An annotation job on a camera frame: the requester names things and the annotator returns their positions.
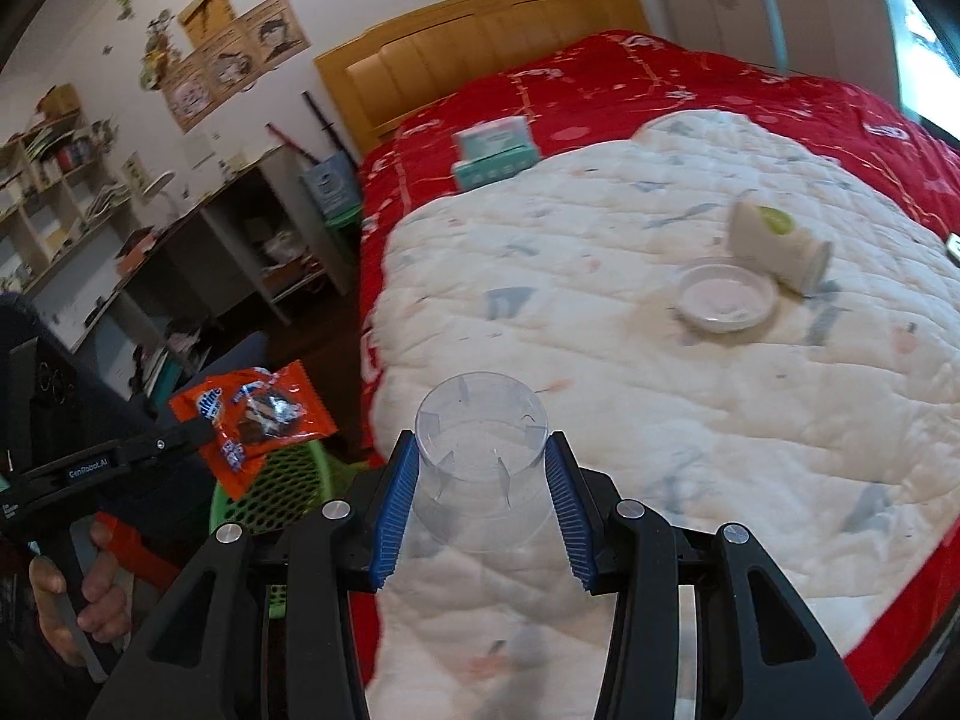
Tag orange snack wrapper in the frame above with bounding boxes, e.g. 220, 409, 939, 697
169, 361, 337, 500

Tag person's left hand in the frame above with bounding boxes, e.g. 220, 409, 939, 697
29, 520, 133, 667

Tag green plastic waste basket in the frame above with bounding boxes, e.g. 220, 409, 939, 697
208, 440, 370, 535

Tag wooden desk shelf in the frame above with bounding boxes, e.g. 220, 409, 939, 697
25, 145, 353, 400

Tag white desk lamp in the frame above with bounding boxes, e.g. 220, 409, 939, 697
142, 171, 181, 220

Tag green plastic stool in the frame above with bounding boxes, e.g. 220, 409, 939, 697
325, 205, 363, 265

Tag blue paper bag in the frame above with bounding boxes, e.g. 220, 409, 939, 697
301, 151, 361, 224

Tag white quilted blanket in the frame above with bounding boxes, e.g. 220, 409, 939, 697
371, 110, 958, 702

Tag clear lid with dome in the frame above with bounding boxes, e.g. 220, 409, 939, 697
675, 259, 778, 335

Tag teal tissue box bottom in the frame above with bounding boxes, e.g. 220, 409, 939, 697
452, 145, 542, 192

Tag white paper cup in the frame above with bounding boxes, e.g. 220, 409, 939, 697
727, 200, 833, 298

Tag wooden headboard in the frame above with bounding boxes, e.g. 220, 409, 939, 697
314, 0, 649, 154

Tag black smartphone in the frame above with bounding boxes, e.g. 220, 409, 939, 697
946, 232, 960, 266

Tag red patterned bedspread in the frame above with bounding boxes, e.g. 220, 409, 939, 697
348, 29, 960, 706

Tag window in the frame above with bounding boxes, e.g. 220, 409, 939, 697
885, 0, 958, 140

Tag white wardrobe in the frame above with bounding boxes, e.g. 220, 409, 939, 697
661, 0, 900, 104

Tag wall bookshelf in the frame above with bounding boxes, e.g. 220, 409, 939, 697
2, 85, 140, 291

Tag anime wall posters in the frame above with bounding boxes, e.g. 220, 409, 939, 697
139, 0, 311, 133

